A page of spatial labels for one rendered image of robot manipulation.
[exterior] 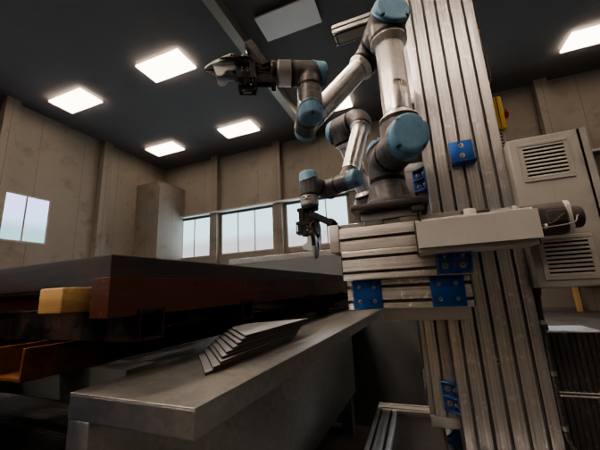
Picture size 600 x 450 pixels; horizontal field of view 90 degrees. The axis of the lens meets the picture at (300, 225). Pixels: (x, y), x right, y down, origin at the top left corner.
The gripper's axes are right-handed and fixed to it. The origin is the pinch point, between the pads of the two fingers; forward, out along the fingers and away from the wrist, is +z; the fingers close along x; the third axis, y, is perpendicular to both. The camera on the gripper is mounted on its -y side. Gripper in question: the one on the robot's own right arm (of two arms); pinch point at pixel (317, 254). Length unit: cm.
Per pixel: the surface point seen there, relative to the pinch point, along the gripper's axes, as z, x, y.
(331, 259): -6, -82, 19
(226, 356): 23, 69, -8
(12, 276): 8, 78, 38
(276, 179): -374, -781, 412
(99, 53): -517, -244, 564
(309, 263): -4, -82, 35
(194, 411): 25, 84, -16
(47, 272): 8, 77, 26
